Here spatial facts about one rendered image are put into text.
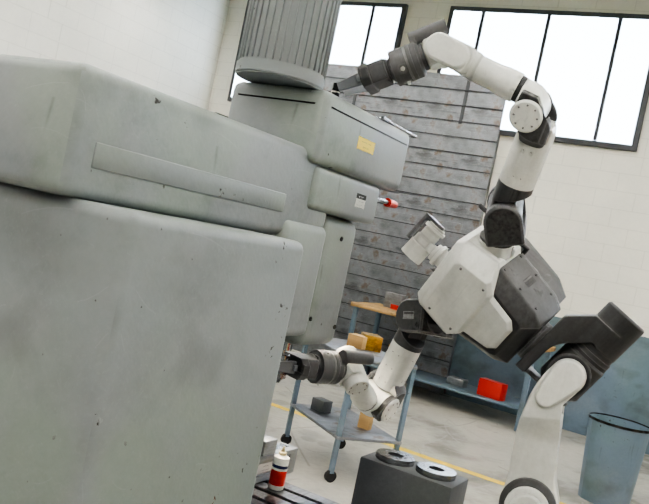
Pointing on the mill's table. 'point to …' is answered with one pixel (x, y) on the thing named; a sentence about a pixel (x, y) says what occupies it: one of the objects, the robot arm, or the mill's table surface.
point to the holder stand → (405, 480)
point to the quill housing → (328, 283)
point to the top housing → (325, 130)
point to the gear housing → (342, 196)
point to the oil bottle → (279, 470)
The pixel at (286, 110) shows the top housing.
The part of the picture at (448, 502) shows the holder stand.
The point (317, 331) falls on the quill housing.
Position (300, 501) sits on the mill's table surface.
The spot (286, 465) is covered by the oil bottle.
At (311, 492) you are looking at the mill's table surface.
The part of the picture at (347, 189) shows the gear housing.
